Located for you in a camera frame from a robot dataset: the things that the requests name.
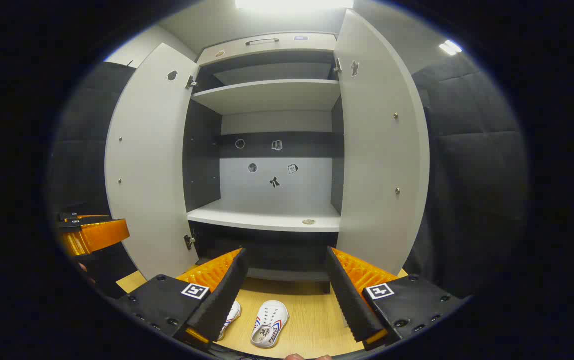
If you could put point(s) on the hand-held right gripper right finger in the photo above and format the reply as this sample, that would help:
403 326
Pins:
349 300

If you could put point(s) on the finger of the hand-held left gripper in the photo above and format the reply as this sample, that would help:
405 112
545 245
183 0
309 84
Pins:
97 237

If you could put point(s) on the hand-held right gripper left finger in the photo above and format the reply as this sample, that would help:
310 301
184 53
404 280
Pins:
224 300

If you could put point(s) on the white canvas shoe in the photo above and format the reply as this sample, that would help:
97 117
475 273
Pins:
269 320
232 317

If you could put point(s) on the grey shoe cabinet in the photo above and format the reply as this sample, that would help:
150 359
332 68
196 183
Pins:
277 95

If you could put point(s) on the black backdrop cloth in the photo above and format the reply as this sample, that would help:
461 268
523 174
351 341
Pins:
472 175

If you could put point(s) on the ceiling light panel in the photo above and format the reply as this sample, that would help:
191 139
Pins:
292 4
450 47

